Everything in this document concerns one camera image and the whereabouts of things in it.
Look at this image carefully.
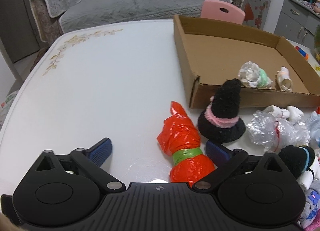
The black sock pink band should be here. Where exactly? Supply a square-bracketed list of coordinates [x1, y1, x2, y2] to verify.
[197, 79, 246, 144]

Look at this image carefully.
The orange bag green band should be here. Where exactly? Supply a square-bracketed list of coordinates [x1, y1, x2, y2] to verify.
[157, 101, 215, 186]

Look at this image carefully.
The white bundle green band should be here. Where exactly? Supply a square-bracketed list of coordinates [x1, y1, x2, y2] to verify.
[238, 61, 273, 89]

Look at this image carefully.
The white sock peach band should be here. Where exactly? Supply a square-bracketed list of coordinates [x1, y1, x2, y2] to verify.
[276, 67, 293, 92]

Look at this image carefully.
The grey sock blue flower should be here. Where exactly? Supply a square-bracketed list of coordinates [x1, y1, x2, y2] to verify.
[299, 188, 319, 229]

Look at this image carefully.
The white blue sock bundle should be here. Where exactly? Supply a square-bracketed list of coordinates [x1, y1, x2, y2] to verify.
[306, 111, 320, 150]

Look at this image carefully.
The clear plastic bag bundle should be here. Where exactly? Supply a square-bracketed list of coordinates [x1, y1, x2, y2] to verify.
[246, 111, 310, 152]

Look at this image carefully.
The black sock blue band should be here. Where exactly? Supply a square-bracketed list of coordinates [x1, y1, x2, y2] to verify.
[278, 145, 315, 179]

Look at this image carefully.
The white sock small bundle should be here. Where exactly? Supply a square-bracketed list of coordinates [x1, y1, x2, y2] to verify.
[264, 105, 304, 123]

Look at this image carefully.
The floral round stool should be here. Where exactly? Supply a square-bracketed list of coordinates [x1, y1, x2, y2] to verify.
[0, 91, 18, 129]

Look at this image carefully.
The brown cardboard box tray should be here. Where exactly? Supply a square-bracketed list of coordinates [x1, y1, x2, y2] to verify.
[173, 15, 319, 109]

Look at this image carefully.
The colourful block toy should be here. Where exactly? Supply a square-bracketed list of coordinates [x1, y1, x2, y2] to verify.
[295, 46, 309, 60]

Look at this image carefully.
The dark grey door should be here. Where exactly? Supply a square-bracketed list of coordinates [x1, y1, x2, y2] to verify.
[1, 0, 40, 63]

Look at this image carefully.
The pink plastic child chair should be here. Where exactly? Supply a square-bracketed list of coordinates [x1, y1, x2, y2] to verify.
[201, 0, 245, 24]

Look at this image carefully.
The grey covered sofa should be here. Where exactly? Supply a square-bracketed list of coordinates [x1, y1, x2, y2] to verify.
[29, 0, 244, 44]

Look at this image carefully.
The grey shelf cabinet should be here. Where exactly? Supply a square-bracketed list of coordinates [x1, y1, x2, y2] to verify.
[274, 0, 319, 49]

